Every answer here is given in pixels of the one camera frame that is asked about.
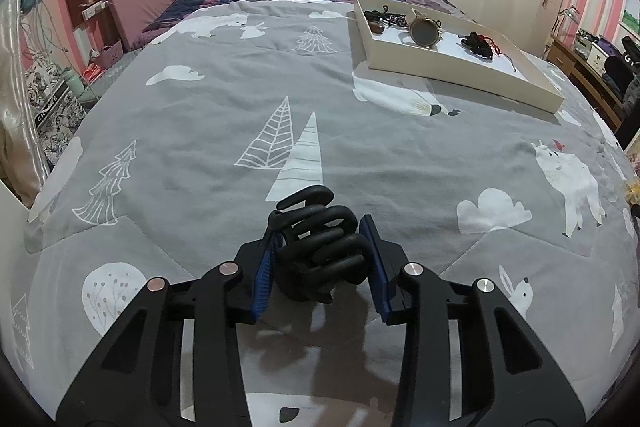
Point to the black claw hair clip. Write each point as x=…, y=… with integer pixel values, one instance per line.
x=320, y=242

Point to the wooden desk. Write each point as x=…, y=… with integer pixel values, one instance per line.
x=575, y=72

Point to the white shallow tray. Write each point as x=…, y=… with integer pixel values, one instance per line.
x=450, y=76

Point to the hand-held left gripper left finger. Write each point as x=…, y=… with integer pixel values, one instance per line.
x=265, y=279

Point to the yellow bear charm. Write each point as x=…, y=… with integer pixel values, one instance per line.
x=633, y=193

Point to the wall poster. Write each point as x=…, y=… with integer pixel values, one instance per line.
x=631, y=14

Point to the desk lamp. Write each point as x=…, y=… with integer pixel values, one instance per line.
x=567, y=13

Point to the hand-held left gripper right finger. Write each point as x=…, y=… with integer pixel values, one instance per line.
x=380, y=272

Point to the white power strip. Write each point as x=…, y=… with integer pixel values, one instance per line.
x=94, y=9

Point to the floral storage box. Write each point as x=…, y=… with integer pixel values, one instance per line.
x=55, y=112

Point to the white box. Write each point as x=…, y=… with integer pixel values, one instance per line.
x=597, y=56

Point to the green bottle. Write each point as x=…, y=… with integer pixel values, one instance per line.
x=72, y=81

